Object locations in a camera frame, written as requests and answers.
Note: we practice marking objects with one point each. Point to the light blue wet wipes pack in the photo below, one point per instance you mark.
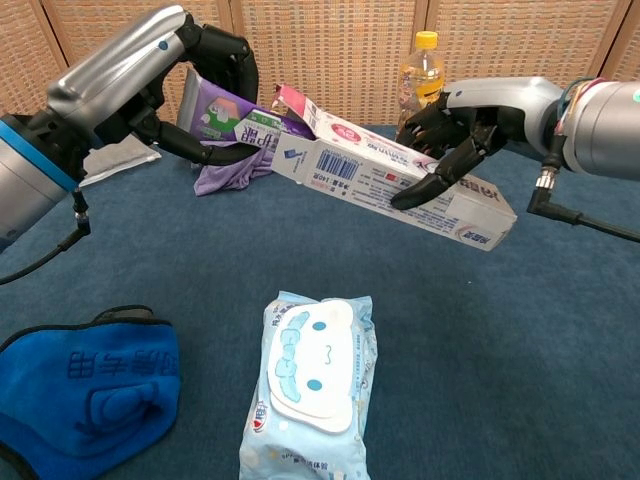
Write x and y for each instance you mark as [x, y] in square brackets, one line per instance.
[310, 375]

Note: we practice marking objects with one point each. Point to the grey cloth in clear bag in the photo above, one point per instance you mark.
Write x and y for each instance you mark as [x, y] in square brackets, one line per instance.
[125, 156]

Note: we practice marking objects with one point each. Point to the crumpled purple cloth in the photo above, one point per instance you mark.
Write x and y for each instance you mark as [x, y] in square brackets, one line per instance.
[225, 177]

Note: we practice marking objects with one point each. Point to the orange drink bottle yellow cap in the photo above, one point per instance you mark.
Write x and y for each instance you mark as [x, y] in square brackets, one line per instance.
[425, 70]

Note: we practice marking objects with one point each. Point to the purple toothpaste tube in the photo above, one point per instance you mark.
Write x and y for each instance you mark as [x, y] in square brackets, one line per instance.
[220, 112]

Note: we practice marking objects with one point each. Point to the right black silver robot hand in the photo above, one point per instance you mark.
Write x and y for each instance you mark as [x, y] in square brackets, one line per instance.
[505, 100]

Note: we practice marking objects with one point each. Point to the blue cloth with black trim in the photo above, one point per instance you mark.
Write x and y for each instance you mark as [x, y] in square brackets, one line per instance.
[75, 390]

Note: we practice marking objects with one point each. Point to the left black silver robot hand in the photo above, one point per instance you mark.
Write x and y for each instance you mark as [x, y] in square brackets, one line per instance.
[115, 70]

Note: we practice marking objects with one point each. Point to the white pink toothpaste box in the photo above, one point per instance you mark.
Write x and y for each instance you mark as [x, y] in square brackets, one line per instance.
[350, 165]

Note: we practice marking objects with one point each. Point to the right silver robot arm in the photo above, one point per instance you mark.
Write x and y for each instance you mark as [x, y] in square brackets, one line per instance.
[605, 130]

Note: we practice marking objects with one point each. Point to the woven folding screen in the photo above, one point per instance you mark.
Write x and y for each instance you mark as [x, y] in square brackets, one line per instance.
[325, 50]

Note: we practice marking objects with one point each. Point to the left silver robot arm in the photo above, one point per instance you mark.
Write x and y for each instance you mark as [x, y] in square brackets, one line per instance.
[25, 185]

